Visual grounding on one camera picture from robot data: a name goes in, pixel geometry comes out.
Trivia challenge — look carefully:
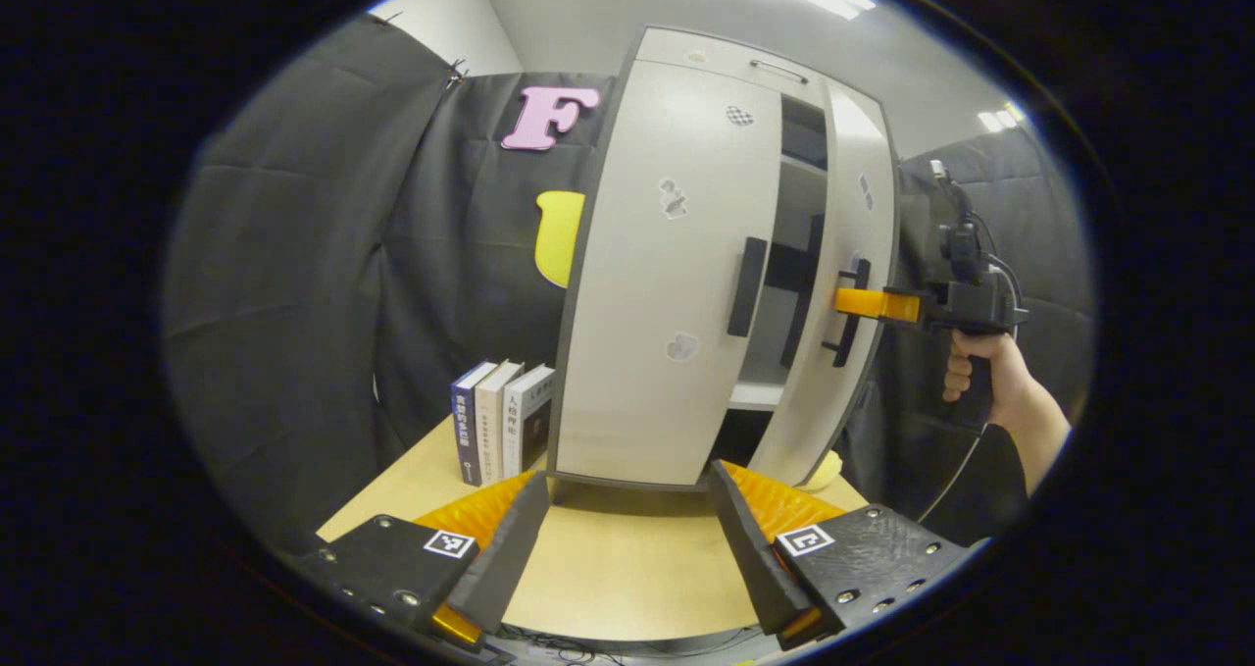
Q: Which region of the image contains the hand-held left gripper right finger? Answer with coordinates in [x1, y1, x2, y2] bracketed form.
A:
[708, 460, 972, 650]

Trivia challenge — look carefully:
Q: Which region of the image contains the grey cabinet door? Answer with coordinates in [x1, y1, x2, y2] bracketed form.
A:
[554, 58, 783, 488]
[750, 82, 898, 486]

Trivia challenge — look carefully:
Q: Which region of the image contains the white book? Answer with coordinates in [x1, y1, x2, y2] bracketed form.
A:
[502, 364, 557, 479]

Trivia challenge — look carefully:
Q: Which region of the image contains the small ceiling light panel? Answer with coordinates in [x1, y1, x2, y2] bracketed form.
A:
[976, 100, 1029, 135]

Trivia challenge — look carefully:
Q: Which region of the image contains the blue book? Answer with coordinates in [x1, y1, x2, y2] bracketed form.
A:
[451, 360, 499, 487]

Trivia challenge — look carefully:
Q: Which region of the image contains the grey double-door shoe cabinet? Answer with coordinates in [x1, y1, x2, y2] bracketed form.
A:
[547, 26, 903, 495]

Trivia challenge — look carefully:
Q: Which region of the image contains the black backdrop cloth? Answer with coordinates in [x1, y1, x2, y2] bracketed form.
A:
[162, 14, 1094, 549]

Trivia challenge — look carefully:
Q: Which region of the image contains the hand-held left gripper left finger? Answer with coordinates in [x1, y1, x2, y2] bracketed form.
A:
[294, 470, 552, 647]

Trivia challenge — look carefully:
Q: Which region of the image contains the pale yellow round object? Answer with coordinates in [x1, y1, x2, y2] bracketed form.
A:
[799, 448, 846, 492]

